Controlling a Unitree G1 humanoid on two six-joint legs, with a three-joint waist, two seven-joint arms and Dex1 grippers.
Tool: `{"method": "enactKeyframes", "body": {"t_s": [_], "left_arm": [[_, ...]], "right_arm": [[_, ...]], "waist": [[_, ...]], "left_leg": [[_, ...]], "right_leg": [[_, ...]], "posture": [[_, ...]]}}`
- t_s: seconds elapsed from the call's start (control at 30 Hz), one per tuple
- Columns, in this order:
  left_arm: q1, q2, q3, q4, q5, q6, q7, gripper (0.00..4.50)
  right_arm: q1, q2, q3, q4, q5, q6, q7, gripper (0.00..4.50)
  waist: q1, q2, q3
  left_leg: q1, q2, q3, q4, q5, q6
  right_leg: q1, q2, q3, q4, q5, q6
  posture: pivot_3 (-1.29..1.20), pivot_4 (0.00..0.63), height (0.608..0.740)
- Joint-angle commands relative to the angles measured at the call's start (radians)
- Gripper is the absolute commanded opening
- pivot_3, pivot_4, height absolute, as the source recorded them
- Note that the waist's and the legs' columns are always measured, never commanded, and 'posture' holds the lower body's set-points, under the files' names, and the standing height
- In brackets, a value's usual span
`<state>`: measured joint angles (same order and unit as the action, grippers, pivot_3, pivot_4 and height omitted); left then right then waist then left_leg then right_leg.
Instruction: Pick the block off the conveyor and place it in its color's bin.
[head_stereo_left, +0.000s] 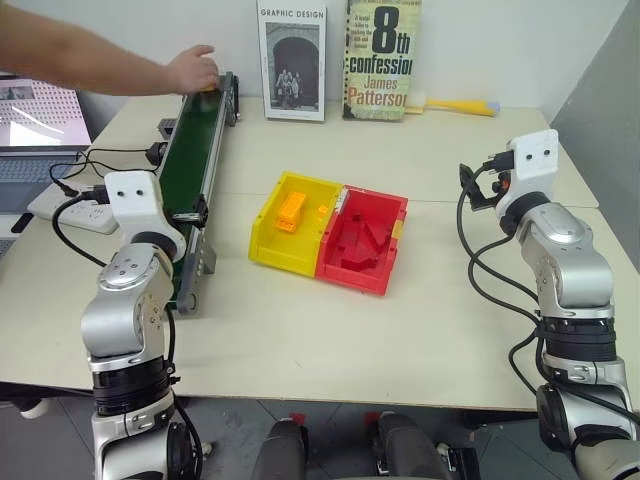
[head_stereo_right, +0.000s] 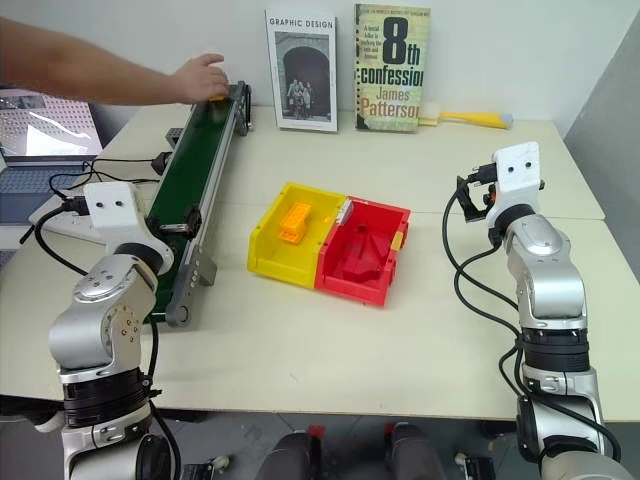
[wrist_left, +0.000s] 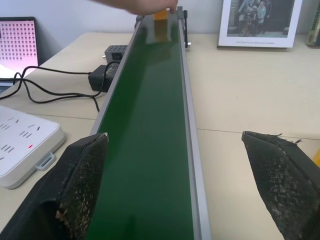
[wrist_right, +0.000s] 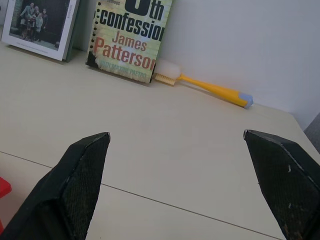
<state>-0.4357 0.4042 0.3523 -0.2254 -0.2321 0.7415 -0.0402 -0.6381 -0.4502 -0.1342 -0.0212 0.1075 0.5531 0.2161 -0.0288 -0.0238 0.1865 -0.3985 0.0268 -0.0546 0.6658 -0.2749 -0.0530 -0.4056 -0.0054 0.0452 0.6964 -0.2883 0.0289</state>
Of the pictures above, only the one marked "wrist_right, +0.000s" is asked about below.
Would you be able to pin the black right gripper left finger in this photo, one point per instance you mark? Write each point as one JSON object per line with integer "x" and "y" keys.
{"x": 65, "y": 190}

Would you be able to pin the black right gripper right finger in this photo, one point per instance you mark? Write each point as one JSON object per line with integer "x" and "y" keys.
{"x": 282, "y": 180}

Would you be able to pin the red plastic bin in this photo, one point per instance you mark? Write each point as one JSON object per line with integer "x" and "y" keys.
{"x": 3, "y": 190}

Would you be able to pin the yellow toothbrush with white cap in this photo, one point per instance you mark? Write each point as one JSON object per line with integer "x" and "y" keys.
{"x": 200, "y": 83}

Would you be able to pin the white book with family photo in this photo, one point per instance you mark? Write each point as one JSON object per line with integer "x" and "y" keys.
{"x": 40, "y": 27}

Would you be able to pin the James Patterson paperback book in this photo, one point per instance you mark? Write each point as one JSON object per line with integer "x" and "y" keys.
{"x": 128, "y": 37}

